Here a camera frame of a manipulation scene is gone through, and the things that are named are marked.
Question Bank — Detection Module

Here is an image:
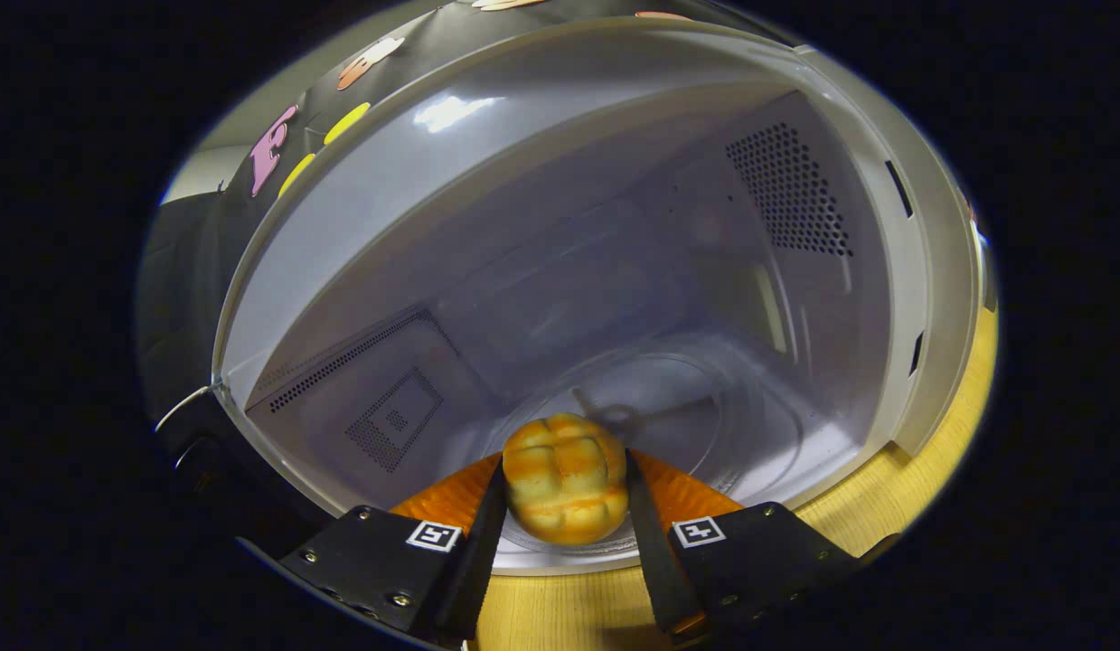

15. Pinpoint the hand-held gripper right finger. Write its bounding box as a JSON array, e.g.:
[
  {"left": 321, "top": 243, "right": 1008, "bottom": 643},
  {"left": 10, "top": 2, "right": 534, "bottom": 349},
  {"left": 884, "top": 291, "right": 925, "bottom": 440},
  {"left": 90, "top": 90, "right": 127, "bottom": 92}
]
[{"left": 625, "top": 448, "right": 863, "bottom": 643}]

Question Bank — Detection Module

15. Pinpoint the golden bread bun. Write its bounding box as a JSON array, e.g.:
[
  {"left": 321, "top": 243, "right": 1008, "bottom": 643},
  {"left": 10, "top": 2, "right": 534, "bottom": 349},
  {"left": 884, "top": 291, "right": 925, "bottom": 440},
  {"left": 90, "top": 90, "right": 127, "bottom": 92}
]
[{"left": 503, "top": 413, "right": 631, "bottom": 546}]

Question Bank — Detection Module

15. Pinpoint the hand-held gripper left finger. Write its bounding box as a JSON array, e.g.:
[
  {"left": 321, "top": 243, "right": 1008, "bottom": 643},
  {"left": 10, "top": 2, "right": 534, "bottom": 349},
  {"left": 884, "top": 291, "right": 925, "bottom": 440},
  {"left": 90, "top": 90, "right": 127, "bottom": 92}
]
[{"left": 239, "top": 452, "right": 509, "bottom": 645}]

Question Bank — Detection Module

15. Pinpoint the white microwave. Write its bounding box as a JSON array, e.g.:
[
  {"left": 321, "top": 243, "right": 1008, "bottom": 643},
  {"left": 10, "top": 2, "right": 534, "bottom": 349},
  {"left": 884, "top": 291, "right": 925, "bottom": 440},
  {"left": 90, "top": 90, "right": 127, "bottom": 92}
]
[{"left": 157, "top": 16, "right": 999, "bottom": 580}]

